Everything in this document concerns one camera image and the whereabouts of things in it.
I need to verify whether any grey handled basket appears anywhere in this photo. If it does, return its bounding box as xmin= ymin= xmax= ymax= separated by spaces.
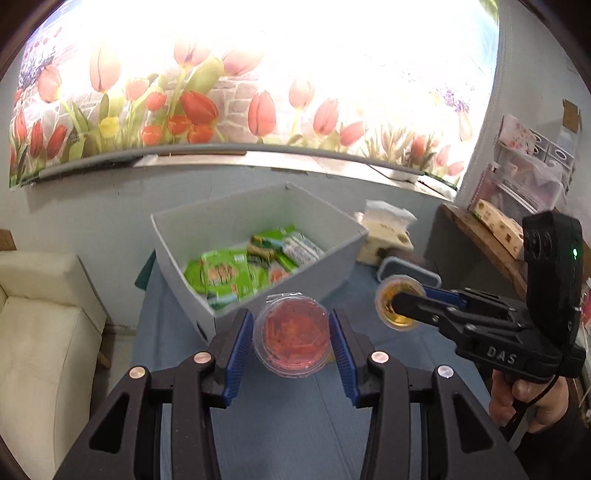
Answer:
xmin=376 ymin=256 xmax=441 ymax=289

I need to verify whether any wooden shelf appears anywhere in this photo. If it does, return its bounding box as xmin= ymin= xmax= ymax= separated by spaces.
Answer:
xmin=438 ymin=203 xmax=529 ymax=296

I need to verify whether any large green snack packet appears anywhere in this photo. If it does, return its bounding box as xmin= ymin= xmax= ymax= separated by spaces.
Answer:
xmin=184 ymin=249 xmax=271 ymax=309
xmin=277 ymin=231 xmax=326 ymax=269

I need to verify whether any tulip wall poster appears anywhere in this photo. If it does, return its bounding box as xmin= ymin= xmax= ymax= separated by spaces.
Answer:
xmin=9 ymin=0 xmax=502 ymax=188

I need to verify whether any cardboard piece on wall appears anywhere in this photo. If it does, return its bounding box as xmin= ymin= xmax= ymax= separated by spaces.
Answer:
xmin=561 ymin=98 xmax=583 ymax=127

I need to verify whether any clear plastic drawer unit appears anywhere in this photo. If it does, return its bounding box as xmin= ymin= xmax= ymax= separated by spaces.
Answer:
xmin=471 ymin=157 xmax=573 ymax=222

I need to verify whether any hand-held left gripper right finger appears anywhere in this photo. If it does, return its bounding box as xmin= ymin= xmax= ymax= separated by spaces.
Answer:
xmin=329 ymin=308 xmax=529 ymax=480

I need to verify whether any blue tablecloth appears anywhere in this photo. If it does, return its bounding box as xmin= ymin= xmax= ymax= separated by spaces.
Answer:
xmin=131 ymin=249 xmax=490 ymax=480

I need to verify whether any cream box with holes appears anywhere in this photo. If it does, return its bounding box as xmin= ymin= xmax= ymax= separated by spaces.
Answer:
xmin=468 ymin=199 xmax=525 ymax=259

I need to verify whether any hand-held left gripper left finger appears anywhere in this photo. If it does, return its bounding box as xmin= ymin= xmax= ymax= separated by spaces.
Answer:
xmin=53 ymin=308 xmax=254 ymax=480

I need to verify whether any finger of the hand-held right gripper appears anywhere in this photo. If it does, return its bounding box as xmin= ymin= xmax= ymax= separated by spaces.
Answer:
xmin=392 ymin=290 xmax=455 ymax=326
xmin=422 ymin=286 xmax=467 ymax=308

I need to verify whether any white cardboard box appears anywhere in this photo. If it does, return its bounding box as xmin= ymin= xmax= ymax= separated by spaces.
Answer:
xmin=150 ymin=182 xmax=369 ymax=344

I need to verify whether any yellow jelly cup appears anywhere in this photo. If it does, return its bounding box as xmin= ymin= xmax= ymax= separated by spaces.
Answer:
xmin=375 ymin=275 xmax=426 ymax=332

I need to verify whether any white drawer organizer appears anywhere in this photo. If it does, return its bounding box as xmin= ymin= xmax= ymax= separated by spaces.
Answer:
xmin=531 ymin=134 xmax=578 ymax=172

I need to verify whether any tissue box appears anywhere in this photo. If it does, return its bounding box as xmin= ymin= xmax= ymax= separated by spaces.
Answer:
xmin=355 ymin=199 xmax=416 ymax=264

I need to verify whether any cream sofa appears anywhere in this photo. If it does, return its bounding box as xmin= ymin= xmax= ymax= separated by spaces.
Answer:
xmin=0 ymin=251 xmax=109 ymax=467

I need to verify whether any person's right hand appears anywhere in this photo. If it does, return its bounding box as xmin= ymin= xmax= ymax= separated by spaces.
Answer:
xmin=489 ymin=369 xmax=571 ymax=435

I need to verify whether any floral pouch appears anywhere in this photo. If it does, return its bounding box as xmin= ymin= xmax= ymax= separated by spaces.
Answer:
xmin=501 ymin=114 xmax=539 ymax=153

